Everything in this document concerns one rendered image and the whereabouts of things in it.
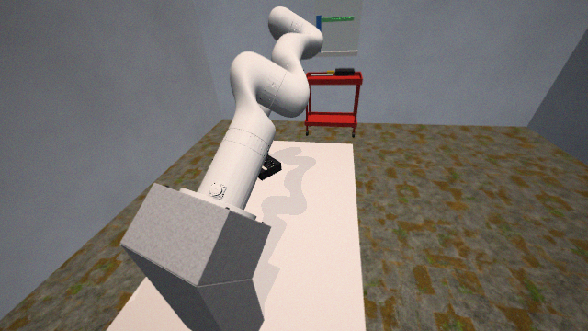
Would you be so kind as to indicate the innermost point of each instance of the black lighting desk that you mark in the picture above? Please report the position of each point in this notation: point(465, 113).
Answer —
point(269, 168)

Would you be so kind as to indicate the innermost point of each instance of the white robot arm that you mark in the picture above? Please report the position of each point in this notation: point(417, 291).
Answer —
point(259, 87)

